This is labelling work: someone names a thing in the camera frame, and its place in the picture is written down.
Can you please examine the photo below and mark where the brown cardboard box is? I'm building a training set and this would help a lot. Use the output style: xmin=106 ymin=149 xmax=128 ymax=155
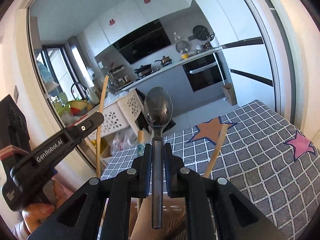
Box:
xmin=223 ymin=83 xmax=237 ymax=106

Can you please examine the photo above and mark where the brass pot on stove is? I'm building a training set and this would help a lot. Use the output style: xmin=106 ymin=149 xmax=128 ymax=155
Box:
xmin=155 ymin=56 xmax=172 ymax=67

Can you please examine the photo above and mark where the white utensil holder caddy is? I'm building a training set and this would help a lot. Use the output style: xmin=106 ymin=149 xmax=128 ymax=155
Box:
xmin=128 ymin=195 xmax=188 ymax=240

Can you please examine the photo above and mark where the grey checked tablecloth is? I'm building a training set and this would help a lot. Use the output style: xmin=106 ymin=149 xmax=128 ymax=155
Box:
xmin=100 ymin=99 xmax=320 ymax=240

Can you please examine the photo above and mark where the wooden chopstick crossing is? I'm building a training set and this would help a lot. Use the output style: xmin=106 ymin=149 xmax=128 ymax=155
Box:
xmin=137 ymin=130 xmax=144 ymax=157

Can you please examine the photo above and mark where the white perforated plastic basket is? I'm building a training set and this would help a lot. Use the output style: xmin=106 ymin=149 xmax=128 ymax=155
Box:
xmin=100 ymin=89 xmax=143 ymax=137

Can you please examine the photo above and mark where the black wok on stove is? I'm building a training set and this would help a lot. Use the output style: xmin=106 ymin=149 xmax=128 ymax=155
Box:
xmin=133 ymin=64 xmax=152 ymax=77

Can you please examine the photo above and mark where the black built-in oven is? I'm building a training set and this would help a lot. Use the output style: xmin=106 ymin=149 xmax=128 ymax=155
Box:
xmin=182 ymin=53 xmax=227 ymax=92

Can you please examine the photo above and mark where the black range hood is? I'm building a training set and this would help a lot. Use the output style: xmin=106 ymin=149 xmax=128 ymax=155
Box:
xmin=113 ymin=19 xmax=171 ymax=64

